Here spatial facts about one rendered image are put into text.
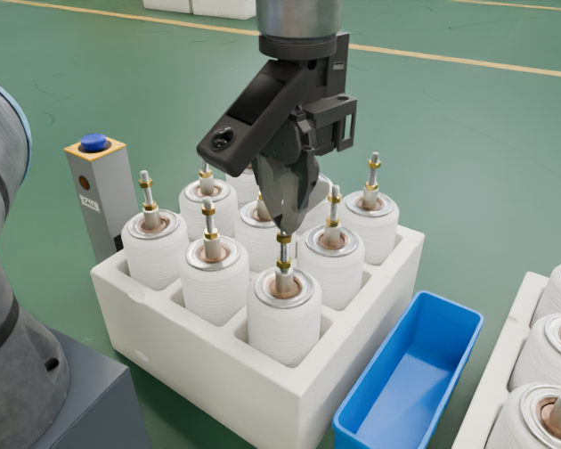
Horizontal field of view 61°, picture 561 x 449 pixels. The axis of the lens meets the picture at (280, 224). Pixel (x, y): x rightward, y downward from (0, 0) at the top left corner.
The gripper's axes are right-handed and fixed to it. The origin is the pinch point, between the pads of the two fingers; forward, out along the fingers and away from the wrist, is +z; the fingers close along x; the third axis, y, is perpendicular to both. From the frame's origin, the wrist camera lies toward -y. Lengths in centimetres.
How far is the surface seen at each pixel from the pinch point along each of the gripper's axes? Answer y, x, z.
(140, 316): -11.6, 18.1, 20.7
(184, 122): 49, 106, 35
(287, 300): -0.9, -2.2, 9.6
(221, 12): 159, 237, 32
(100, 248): -8.2, 40.6, 22.9
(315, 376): -1.7, -8.3, 17.1
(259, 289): -2.2, 1.5, 9.6
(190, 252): -4.5, 13.5, 9.6
